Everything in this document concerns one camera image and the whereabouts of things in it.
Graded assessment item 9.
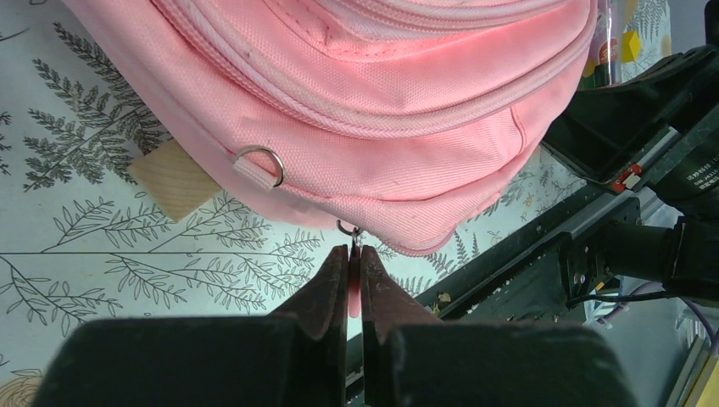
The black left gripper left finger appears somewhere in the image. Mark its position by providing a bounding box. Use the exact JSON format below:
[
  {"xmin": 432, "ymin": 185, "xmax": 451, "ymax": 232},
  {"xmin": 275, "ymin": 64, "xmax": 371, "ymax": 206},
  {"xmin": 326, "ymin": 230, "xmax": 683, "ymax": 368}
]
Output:
[{"xmin": 32, "ymin": 246, "xmax": 348, "ymax": 406}]

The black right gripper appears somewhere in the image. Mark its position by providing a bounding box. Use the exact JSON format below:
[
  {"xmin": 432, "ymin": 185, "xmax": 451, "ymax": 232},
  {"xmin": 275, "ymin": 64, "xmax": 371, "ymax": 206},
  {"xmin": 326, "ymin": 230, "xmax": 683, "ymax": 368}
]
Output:
[{"xmin": 542, "ymin": 45, "xmax": 718, "ymax": 222}]

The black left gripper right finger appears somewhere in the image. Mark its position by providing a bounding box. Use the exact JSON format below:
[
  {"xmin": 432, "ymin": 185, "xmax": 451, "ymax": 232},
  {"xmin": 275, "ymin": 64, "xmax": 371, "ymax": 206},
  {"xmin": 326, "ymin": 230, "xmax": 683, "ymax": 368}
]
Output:
[{"xmin": 359, "ymin": 246, "xmax": 637, "ymax": 406}]

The pink student backpack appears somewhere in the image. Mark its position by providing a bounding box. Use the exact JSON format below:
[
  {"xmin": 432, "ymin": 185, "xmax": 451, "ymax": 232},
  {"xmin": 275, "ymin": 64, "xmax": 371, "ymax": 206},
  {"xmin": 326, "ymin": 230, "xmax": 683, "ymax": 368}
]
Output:
[{"xmin": 67, "ymin": 1, "xmax": 599, "ymax": 256}]

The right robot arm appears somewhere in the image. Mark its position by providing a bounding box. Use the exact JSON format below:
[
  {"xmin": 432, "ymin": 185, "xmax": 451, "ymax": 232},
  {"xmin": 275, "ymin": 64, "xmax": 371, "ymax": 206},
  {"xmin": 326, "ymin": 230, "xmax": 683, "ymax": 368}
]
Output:
[{"xmin": 543, "ymin": 44, "xmax": 718, "ymax": 306}]

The yellow cube near tripod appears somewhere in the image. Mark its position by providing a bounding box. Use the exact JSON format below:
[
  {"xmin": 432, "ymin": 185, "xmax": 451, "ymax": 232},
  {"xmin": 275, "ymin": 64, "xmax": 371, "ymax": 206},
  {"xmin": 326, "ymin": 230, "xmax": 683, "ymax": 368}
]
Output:
[{"xmin": 621, "ymin": 31, "xmax": 642, "ymax": 64}]

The small wooden cube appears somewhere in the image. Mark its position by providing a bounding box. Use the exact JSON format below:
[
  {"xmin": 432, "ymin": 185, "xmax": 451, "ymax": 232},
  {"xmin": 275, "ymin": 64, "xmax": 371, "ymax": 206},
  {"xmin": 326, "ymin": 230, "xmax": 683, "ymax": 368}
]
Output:
[{"xmin": 127, "ymin": 140, "xmax": 221, "ymax": 221}]

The floral patterned table mat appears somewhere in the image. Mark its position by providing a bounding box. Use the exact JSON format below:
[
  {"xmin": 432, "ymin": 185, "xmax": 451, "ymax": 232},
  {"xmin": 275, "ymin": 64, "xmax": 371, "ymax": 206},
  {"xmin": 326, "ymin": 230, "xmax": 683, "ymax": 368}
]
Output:
[{"xmin": 1, "ymin": 1, "xmax": 583, "ymax": 405}]

